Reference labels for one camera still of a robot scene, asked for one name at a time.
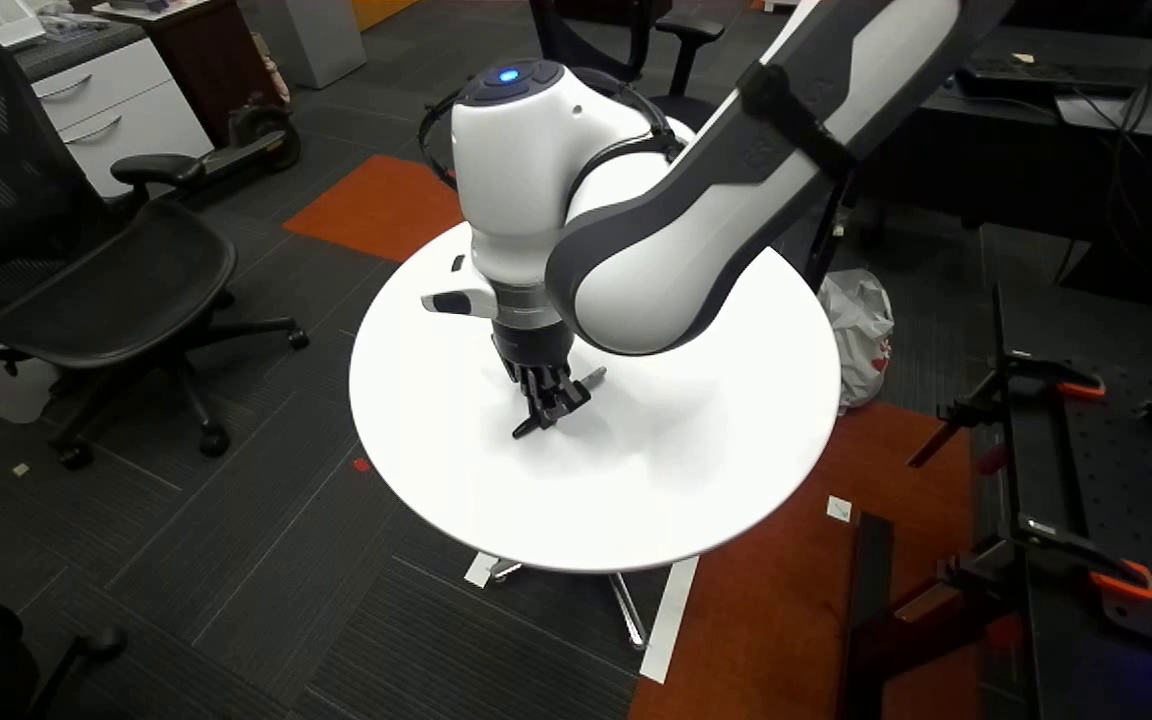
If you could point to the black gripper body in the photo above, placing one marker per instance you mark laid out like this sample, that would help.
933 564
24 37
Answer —
531 349

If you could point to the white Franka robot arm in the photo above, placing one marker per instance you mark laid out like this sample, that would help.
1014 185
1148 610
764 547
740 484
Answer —
657 224

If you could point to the white table base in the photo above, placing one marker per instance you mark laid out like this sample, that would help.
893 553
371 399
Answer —
670 620

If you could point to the small white floor tag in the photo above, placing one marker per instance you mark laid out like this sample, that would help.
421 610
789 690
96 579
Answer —
842 510

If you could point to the white plastic bag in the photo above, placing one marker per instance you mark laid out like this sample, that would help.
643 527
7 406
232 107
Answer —
863 335

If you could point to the black scooter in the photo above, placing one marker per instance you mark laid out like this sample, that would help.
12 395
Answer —
262 129

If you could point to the black padded office chair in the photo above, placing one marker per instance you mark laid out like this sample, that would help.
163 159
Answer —
688 26

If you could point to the grey bin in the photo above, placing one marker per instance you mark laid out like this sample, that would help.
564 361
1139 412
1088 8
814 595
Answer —
318 37

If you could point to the black mesh office chair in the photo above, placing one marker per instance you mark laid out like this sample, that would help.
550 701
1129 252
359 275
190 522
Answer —
108 286

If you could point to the dark brown cabinet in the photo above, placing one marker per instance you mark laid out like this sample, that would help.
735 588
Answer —
217 62

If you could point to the white drawer cabinet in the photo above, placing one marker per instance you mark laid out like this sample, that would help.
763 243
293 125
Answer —
138 115

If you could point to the black office desk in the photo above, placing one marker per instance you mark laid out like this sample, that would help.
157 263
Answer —
1003 161

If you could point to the black robot workbench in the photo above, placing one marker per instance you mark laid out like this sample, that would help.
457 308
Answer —
1111 504

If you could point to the black keyboard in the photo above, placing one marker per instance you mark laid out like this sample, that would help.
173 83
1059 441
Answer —
1070 73

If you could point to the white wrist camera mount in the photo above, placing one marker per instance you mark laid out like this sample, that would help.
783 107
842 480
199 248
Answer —
462 298

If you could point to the black workbench leg post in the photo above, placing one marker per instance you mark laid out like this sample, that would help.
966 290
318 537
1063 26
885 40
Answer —
865 602

